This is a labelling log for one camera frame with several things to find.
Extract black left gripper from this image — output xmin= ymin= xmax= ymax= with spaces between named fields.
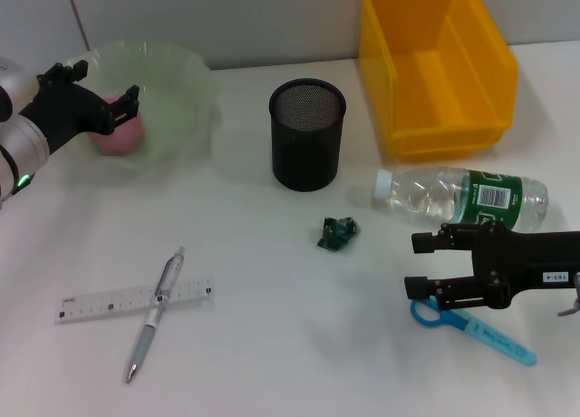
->
xmin=20 ymin=59 xmax=141 ymax=158

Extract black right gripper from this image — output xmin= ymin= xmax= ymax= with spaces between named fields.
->
xmin=403 ymin=220 xmax=580 ymax=311

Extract pink peach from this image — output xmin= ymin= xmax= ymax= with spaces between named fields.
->
xmin=88 ymin=94 xmax=145 ymax=157

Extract clear water bottle green label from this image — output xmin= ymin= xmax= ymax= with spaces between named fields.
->
xmin=372 ymin=167 xmax=549 ymax=232

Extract green plastic wrapper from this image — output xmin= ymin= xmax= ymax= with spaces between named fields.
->
xmin=315 ymin=215 xmax=361 ymax=252

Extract translucent green fruit plate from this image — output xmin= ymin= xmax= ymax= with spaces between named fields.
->
xmin=43 ymin=40 xmax=222 ymax=169

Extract blue capped scissors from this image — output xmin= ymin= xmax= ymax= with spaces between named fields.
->
xmin=410 ymin=298 xmax=538 ymax=367

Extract black mesh pen holder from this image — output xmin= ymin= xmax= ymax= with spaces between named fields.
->
xmin=268 ymin=77 xmax=347 ymax=193

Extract clear plastic ruler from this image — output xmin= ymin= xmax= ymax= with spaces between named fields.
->
xmin=55 ymin=276 xmax=215 ymax=326

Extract grey silver ballpoint pen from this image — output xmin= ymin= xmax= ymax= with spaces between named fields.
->
xmin=124 ymin=245 xmax=187 ymax=384

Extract yellow plastic bin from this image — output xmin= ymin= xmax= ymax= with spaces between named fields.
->
xmin=357 ymin=0 xmax=519 ymax=158

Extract right gripper cable with plug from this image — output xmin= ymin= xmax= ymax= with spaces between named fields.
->
xmin=556 ymin=271 xmax=580 ymax=318

